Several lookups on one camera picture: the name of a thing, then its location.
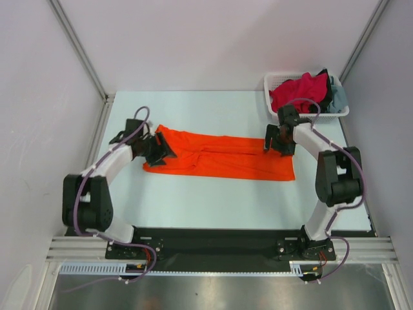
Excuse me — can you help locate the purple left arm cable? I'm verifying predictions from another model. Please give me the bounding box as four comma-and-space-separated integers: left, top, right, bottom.
63, 106, 158, 293

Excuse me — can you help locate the magenta t-shirt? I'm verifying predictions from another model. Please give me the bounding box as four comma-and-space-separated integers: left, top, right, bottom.
269, 72, 317, 114

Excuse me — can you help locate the black front mounting rail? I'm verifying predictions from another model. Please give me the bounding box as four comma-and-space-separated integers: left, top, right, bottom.
64, 225, 378, 274

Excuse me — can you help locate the grey blue t-shirt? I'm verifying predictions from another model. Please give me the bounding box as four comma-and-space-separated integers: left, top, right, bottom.
327, 76, 348, 114

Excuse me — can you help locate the aluminium right corner post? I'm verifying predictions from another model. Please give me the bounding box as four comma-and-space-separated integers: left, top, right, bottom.
339, 0, 391, 83

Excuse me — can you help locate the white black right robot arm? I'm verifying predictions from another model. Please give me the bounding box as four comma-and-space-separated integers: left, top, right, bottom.
263, 104, 366, 261

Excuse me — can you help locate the orange t-shirt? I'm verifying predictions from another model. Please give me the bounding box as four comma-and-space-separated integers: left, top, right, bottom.
143, 125, 296, 181

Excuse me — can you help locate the white perforated laundry basket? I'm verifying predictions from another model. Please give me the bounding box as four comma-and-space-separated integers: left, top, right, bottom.
264, 68, 349, 123

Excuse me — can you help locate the aluminium left side rail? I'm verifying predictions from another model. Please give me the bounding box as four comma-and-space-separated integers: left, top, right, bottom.
83, 94, 116, 169

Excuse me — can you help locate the aluminium corner post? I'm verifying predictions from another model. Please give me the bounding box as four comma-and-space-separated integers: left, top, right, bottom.
47, 0, 108, 102
339, 0, 391, 83

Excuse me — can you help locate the black t-shirt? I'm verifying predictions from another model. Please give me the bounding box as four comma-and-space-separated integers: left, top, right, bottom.
309, 68, 333, 113

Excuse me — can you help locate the white slotted cable duct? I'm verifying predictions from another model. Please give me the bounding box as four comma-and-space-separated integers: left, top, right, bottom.
59, 260, 323, 277

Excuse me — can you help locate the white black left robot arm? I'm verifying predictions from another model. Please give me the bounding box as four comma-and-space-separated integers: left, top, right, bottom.
62, 119, 176, 258

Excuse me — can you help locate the aluminium front frame rail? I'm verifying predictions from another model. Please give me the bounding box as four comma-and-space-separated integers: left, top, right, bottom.
46, 236, 398, 264

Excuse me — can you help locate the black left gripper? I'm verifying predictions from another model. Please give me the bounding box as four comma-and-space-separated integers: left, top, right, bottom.
137, 132, 176, 168

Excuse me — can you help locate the aluminium left corner post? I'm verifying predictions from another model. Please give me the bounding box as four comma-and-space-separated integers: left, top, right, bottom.
47, 0, 108, 102

